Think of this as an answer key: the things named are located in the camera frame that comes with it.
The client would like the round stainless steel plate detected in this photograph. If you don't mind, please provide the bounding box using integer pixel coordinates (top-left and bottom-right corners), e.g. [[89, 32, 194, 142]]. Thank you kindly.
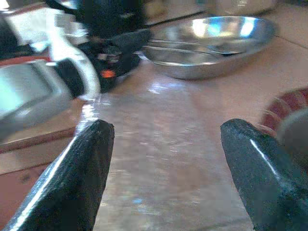
[[141, 15, 277, 80]]

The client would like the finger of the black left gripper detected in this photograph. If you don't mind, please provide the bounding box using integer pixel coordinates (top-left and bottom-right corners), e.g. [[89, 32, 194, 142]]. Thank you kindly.
[[110, 30, 153, 52]]

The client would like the bubble wrap sheet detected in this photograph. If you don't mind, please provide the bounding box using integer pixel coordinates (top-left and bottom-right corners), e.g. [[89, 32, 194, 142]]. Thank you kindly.
[[77, 91, 253, 231]]

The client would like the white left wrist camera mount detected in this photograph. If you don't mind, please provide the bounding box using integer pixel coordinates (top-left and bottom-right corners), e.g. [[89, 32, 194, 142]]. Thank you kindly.
[[9, 16, 102, 101]]

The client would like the stainless steel sink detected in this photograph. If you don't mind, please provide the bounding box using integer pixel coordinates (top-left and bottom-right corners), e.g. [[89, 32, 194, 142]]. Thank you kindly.
[[275, 107, 308, 169]]

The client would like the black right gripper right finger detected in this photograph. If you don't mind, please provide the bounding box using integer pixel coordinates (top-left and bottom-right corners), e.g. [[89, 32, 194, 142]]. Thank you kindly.
[[220, 118, 308, 231]]

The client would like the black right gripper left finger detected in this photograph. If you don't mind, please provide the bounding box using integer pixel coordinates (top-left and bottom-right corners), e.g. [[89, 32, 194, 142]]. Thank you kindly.
[[0, 119, 115, 231]]

